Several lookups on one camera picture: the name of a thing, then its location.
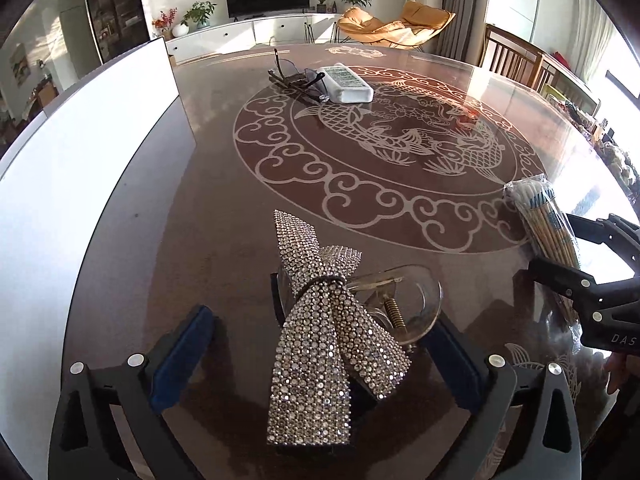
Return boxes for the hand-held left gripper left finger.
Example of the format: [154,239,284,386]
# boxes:
[48,305,218,480]

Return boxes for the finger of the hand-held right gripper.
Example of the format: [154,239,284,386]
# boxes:
[527,256,640,323]
[565,212,640,261]

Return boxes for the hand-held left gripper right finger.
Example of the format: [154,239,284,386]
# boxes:
[422,317,583,480]

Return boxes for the clear bag of chopsticks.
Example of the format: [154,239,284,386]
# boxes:
[502,175,583,331]

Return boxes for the rhinestone bow hair clip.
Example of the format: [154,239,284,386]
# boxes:
[267,209,445,448]

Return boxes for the white partition board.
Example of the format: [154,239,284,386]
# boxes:
[0,35,196,411]

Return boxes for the person's right hand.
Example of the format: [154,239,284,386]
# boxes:
[604,347,640,396]

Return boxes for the wooden dining chair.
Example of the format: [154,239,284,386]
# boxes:
[479,24,546,91]
[537,55,601,116]

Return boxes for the grey curtain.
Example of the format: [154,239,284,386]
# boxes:
[442,0,493,63]

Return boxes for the white remote control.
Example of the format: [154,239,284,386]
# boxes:
[316,62,375,105]

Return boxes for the orange lounge chair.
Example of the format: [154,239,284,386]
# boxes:
[337,0,457,51]

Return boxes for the white television cabinet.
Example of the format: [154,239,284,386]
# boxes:
[162,12,346,66]

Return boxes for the green potted plant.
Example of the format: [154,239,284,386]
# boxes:
[181,1,217,30]

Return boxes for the black glass display cabinet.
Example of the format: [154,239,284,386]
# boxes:
[82,0,152,63]

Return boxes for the dark frame eyeglasses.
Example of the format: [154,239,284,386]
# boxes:
[267,48,328,107]

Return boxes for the framed wall painting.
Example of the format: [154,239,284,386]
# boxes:
[9,42,28,86]

